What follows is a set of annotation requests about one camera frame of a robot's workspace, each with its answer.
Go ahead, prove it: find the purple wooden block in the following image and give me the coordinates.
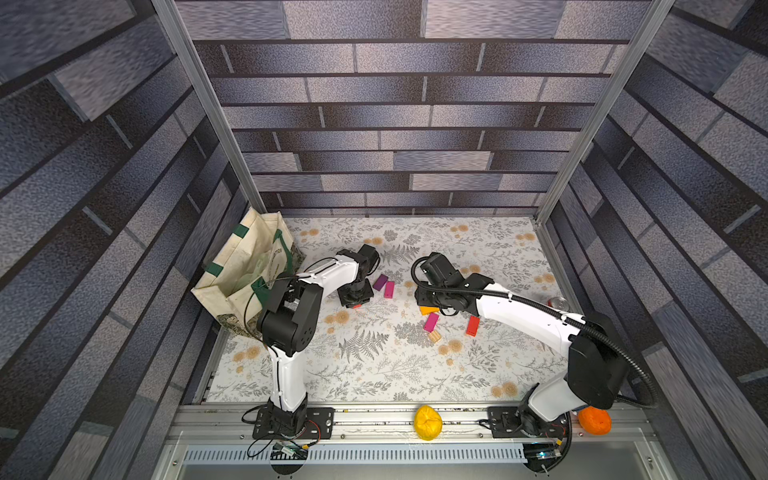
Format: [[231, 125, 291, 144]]
[[373, 274, 389, 291]]

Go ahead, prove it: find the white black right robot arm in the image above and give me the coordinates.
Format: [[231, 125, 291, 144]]
[[410, 252, 628, 422]]

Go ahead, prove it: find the magenta wooden block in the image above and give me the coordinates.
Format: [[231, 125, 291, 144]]
[[384, 281, 395, 299]]

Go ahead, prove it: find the red soda can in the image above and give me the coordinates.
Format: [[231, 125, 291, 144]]
[[547, 296, 570, 311]]

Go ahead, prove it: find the yellow-orange flat wooden block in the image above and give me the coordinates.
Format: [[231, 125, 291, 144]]
[[419, 306, 440, 316]]

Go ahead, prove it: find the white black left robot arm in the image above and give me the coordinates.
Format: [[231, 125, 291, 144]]
[[251, 244, 380, 429]]

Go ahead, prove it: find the cream green tote bag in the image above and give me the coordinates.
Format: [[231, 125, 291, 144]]
[[192, 208, 304, 339]]

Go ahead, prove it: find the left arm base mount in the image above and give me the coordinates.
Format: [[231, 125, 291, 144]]
[[252, 405, 336, 441]]

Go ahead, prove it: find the black corrugated cable hose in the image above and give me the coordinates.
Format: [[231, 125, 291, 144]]
[[410, 254, 660, 410]]

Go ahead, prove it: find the pink wooden block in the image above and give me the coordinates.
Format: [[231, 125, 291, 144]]
[[424, 313, 439, 333]]

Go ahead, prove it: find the orange mandarin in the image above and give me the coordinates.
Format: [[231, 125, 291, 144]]
[[577, 407, 613, 436]]

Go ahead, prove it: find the slotted metal cable tray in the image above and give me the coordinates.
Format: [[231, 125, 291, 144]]
[[183, 443, 527, 466]]

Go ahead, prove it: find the red wooden block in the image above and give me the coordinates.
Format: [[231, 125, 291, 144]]
[[465, 316, 480, 337]]

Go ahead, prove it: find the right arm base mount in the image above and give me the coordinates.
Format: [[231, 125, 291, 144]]
[[487, 406, 571, 440]]

